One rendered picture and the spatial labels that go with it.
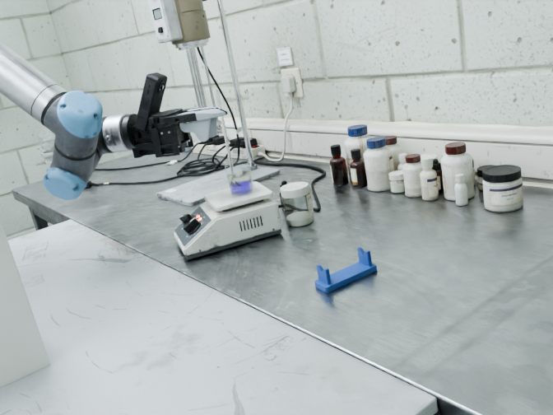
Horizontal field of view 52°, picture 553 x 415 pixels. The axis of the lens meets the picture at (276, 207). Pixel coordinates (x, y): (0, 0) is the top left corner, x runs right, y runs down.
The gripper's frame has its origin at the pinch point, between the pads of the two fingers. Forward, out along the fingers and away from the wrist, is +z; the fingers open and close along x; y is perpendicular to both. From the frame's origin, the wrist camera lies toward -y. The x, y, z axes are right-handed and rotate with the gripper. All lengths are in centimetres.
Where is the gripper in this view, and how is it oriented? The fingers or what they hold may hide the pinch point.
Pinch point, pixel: (219, 109)
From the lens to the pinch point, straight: 111.4
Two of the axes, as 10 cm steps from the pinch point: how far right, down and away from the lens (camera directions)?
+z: 9.5, -0.7, -3.1
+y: 1.7, 9.4, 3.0
